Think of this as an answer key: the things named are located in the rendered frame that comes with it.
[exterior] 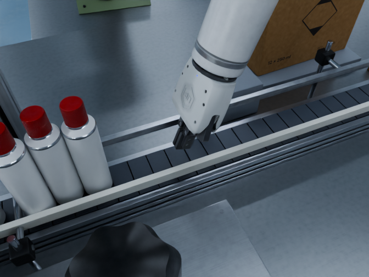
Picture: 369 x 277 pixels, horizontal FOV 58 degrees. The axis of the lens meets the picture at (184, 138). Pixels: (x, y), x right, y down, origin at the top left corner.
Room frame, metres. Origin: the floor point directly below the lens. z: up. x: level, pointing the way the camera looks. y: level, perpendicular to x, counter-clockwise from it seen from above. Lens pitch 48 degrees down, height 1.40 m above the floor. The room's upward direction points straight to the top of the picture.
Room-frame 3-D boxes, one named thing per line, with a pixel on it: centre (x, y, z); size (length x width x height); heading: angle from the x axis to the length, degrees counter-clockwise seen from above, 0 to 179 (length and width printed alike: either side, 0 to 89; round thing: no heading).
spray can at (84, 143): (0.35, 0.16, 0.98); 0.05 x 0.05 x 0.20
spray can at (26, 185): (0.30, 0.25, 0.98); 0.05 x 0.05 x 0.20
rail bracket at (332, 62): (0.62, -0.33, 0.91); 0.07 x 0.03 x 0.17; 23
